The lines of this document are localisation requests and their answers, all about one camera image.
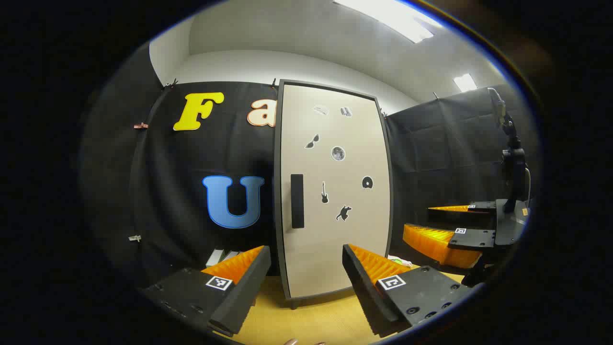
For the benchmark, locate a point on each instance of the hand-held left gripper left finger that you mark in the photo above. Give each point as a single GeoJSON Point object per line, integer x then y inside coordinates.
{"type": "Point", "coordinates": [249, 292]}

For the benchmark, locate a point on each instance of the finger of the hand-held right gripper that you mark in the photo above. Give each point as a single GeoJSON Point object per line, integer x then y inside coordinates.
{"type": "Point", "coordinates": [471, 238]}
{"type": "Point", "coordinates": [481, 206]}

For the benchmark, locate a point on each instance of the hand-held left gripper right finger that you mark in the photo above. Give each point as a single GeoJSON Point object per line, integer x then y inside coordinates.
{"type": "Point", "coordinates": [364, 292]}

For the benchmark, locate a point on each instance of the beige cabinet door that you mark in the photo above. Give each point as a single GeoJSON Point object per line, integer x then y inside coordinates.
{"type": "Point", "coordinates": [330, 239]}

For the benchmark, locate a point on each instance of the olive brown book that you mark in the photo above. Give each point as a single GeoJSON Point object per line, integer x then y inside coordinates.
{"type": "Point", "coordinates": [231, 255]}

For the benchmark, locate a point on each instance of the green white plush toy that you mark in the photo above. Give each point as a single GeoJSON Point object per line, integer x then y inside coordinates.
{"type": "Point", "coordinates": [397, 260]}

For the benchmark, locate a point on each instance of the black articulated stand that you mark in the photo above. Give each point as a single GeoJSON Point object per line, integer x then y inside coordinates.
{"type": "Point", "coordinates": [513, 167]}

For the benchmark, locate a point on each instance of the small ceiling light panel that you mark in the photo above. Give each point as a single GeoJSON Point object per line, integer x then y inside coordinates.
{"type": "Point", "coordinates": [465, 82]}

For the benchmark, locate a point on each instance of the black backdrop cloth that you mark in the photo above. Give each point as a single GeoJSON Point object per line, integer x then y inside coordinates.
{"type": "Point", "coordinates": [167, 167]}

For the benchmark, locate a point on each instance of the large ceiling light panel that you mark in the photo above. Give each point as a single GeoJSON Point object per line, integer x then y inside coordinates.
{"type": "Point", "coordinates": [383, 17]}

